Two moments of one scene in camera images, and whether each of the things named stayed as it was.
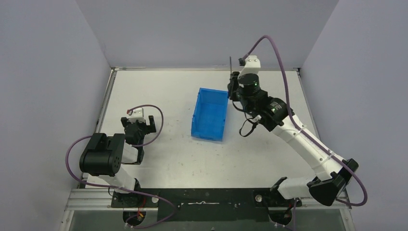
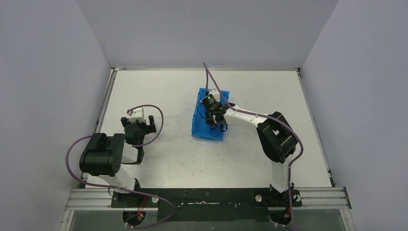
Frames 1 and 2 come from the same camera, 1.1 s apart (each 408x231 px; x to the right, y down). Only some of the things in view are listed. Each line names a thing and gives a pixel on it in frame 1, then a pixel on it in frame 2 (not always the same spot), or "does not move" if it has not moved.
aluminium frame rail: [100, 199] does not move
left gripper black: [140, 126] does not move
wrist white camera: [252, 65] to [215, 93]
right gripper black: [234, 95] to [209, 120]
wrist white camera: [137, 114] does not move
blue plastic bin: [209, 114] does not move
